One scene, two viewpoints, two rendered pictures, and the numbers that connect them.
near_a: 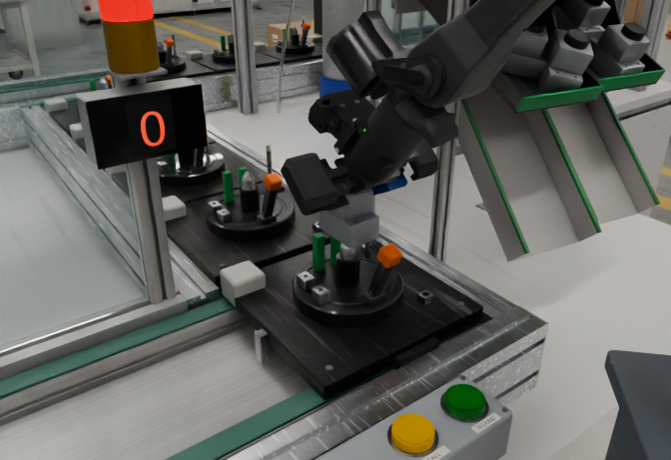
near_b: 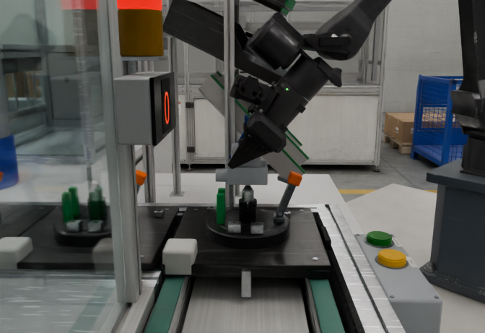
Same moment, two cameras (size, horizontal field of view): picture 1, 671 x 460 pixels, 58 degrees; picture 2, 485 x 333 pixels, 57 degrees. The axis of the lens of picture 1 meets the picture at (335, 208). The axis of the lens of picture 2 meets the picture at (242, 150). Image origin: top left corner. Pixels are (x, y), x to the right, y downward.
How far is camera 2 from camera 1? 0.61 m
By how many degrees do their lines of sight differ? 51
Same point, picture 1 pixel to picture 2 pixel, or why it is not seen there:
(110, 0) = not seen: outside the picture
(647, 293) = (304, 199)
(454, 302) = (298, 212)
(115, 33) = (149, 19)
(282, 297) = (219, 249)
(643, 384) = (455, 175)
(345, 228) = (262, 170)
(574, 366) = not seen: hidden behind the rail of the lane
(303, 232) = (152, 220)
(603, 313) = not seen: hidden behind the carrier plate
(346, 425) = (365, 274)
